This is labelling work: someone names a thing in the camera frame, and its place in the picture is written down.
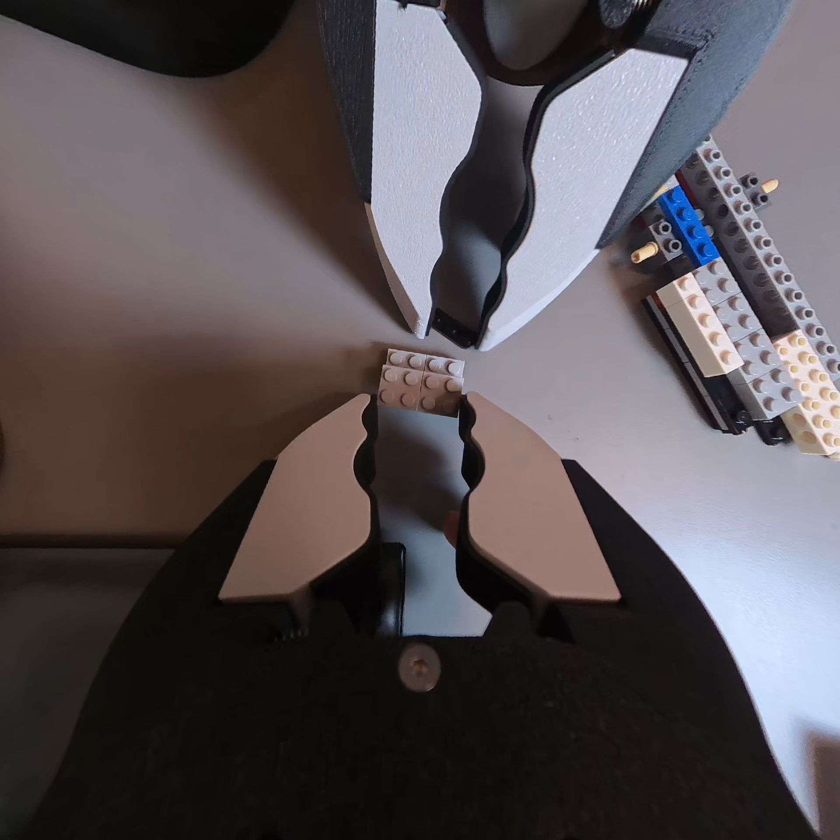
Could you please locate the small grey lego assembly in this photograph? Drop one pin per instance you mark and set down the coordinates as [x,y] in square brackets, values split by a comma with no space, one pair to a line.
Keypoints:
[407,387]

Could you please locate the person's right hand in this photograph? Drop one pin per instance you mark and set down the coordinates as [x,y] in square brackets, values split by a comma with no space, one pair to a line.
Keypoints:
[452,528]

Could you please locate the long grey lego build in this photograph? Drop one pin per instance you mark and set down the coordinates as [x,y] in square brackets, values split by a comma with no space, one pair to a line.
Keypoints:
[741,216]

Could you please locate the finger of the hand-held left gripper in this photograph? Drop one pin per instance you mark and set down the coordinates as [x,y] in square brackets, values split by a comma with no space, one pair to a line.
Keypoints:
[577,170]
[413,131]

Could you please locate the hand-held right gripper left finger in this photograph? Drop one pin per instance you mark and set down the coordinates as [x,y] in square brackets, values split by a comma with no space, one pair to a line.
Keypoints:
[308,512]

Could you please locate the black mesh armrest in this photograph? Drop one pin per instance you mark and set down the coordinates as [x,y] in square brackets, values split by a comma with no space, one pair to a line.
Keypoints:
[131,33]

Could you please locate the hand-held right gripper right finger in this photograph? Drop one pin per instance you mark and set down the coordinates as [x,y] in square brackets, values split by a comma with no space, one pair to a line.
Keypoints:
[531,518]

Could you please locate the black lego plate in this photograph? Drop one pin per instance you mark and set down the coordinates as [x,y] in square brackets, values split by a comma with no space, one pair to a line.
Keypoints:
[453,328]

